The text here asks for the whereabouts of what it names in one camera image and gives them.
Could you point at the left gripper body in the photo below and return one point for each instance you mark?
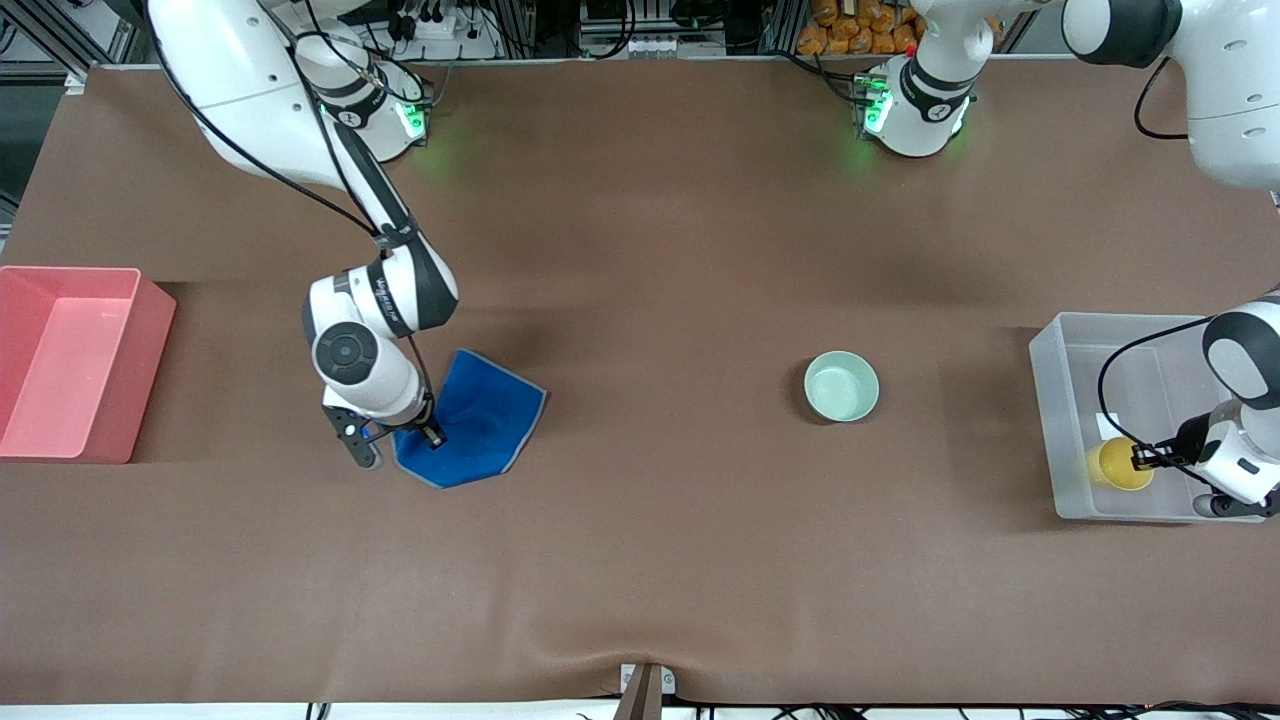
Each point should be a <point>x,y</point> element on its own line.
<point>1186,440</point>

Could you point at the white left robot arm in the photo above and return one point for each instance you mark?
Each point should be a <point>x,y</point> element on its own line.
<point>930,110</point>

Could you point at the orange packaged goods pile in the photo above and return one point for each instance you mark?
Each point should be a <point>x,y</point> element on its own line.
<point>860,30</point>

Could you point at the pink plastic bin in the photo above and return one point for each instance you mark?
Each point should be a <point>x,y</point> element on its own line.
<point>80,370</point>

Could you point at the white power strip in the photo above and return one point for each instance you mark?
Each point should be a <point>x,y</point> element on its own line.
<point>440,35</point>

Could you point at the clear plastic bin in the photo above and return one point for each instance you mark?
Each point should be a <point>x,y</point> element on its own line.
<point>1150,380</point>

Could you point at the white table corner bracket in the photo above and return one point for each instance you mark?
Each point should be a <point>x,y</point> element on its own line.
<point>76,84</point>

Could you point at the blue microfibre cloth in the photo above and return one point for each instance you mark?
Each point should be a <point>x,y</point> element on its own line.
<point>480,430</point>

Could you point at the grey equipment box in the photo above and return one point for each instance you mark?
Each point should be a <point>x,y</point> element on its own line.
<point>650,30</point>

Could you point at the white label sticker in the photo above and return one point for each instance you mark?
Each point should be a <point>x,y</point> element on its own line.
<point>1105,425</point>

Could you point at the pale green bowl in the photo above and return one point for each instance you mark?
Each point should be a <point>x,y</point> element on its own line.
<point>842,388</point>

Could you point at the metal table edge bracket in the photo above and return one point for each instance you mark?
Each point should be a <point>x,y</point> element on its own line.
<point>645,685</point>

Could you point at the yellow cup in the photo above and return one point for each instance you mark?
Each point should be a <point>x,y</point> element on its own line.
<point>1115,468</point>

